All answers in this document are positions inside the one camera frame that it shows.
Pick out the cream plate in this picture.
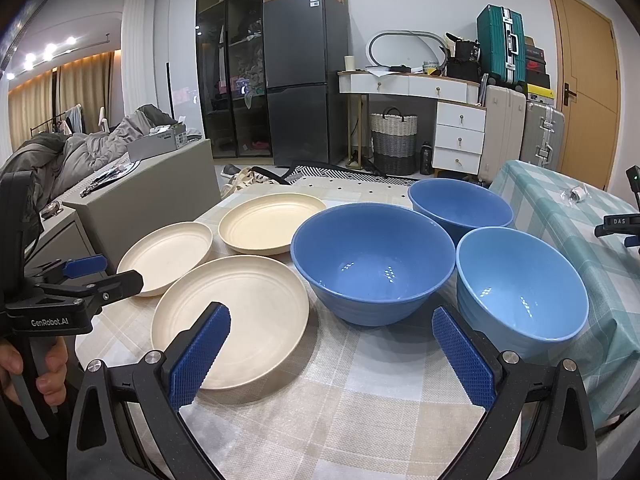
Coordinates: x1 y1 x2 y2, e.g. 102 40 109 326
218 193 326 256
117 221 214 297
151 256 309 390

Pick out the light blue bowl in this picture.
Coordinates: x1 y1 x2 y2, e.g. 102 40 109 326
457 226 589 360

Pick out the cream plate front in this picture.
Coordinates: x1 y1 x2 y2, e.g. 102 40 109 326
151 256 309 390

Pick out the cream plate back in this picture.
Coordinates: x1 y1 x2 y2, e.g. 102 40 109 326
218 193 326 256

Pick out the large blue bowl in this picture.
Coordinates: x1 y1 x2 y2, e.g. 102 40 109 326
290 203 456 327

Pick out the dark blue bowl back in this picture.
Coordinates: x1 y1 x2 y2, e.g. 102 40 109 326
408 178 514 244

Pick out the person left hand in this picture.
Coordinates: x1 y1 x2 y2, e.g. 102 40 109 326
0 337 68 406

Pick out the teal checked tablecloth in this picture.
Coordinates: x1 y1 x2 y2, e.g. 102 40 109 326
490 160 639 428

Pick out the grey jacket pile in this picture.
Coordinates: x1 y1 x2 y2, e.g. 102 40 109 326
0 103 177 212

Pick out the grey cardboard box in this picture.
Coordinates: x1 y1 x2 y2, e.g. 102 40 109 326
127 122 188 162

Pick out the beige checked tablecloth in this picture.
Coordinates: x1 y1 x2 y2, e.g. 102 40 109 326
74 179 522 480

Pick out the patterned tote bag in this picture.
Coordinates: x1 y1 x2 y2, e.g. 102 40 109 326
220 164 290 200

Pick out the dotted floor rug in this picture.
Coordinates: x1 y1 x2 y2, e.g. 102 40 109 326
282 162 416 197

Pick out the black glass cabinet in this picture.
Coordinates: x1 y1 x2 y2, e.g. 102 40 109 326
196 0 271 158

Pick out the black water bottle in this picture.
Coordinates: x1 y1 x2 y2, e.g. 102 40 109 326
420 143 434 176

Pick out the silver suitcase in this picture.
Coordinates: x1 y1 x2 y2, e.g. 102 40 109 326
520 101 565 170

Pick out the white desk with drawers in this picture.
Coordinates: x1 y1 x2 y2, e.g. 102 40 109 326
338 70 486 176

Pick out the woven laundry basket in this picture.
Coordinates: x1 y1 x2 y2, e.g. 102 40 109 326
370 106 418 176

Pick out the black refrigerator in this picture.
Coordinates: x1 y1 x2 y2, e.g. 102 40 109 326
262 0 349 167

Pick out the beige suitcase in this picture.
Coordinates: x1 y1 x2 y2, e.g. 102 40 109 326
478 86 526 183

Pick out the wooden door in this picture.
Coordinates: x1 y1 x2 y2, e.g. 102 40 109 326
550 0 620 190

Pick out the green suitcase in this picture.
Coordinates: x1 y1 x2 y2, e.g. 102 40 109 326
476 4 526 89

